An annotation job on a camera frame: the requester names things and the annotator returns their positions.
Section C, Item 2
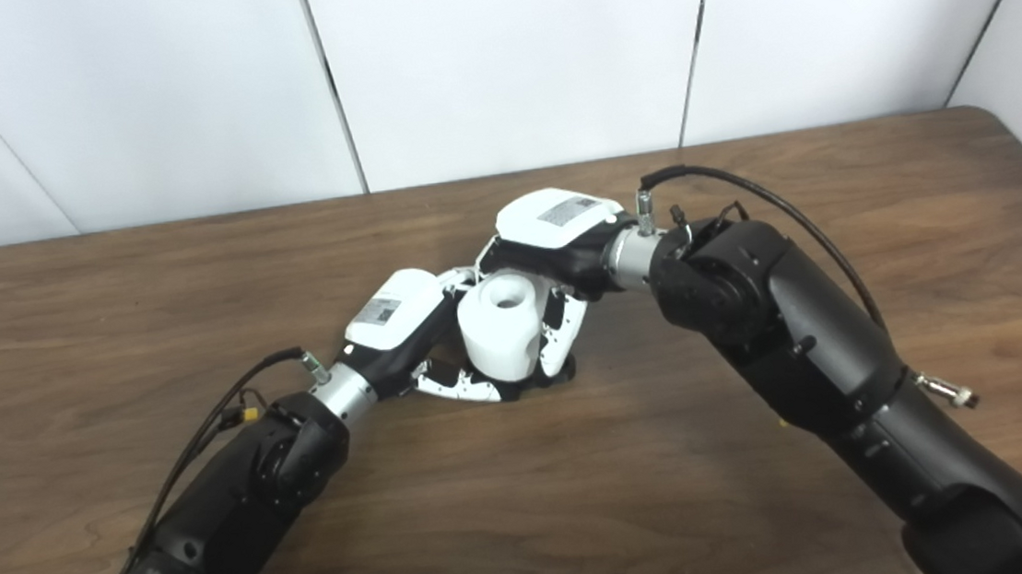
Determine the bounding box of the black plastic holder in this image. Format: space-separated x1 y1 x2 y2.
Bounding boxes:
499 354 580 404

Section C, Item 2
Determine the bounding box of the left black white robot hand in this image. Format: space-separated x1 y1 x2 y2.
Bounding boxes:
336 260 522 416

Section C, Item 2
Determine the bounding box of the thin black wrist wire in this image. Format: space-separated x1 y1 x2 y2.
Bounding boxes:
669 198 754 248

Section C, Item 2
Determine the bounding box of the round white plastic piece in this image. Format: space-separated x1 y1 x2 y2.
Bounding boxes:
453 269 547 387

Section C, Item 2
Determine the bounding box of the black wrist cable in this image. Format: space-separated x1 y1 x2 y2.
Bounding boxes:
635 141 981 437
97 344 348 574

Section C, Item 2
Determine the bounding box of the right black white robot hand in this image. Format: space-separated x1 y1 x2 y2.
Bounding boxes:
466 182 649 385

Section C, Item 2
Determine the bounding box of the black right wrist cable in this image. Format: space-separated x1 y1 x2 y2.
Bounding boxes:
635 141 981 437

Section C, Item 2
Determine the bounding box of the thin wire with yellow connector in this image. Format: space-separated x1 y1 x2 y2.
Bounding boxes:
213 388 271 436

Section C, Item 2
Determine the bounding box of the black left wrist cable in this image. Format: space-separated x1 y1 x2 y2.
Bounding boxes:
97 344 348 574

